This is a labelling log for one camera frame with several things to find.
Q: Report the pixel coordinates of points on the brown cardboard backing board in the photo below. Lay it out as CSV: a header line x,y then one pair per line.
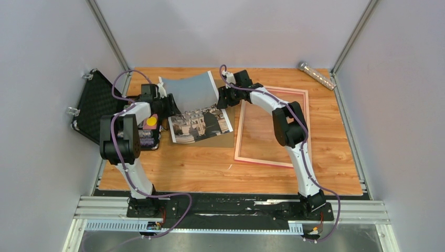
x,y
226,140

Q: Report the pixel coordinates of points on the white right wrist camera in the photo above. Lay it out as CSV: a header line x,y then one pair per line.
x,y
228,78

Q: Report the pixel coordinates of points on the yellow round chip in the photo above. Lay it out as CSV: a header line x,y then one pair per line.
x,y
151,122

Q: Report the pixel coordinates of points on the glittery silver tube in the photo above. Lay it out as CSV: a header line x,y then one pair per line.
x,y
316,75

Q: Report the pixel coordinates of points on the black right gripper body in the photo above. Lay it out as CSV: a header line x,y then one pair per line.
x,y
232,95

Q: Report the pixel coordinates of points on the wooden picture frame pink inlay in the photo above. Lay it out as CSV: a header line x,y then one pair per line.
x,y
256,141

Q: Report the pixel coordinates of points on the black poker chip case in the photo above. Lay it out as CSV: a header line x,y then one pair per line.
x,y
96,101

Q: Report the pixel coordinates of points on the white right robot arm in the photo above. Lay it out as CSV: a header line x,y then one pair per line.
x,y
289,125

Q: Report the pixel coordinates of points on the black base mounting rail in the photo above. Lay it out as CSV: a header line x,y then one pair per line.
x,y
228,211

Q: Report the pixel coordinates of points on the city buildings photo print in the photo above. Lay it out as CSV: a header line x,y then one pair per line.
x,y
199,118

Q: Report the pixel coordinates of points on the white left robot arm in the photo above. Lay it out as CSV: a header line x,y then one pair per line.
x,y
124,135

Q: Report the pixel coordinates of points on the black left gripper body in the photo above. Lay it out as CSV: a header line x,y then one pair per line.
x,y
162,106

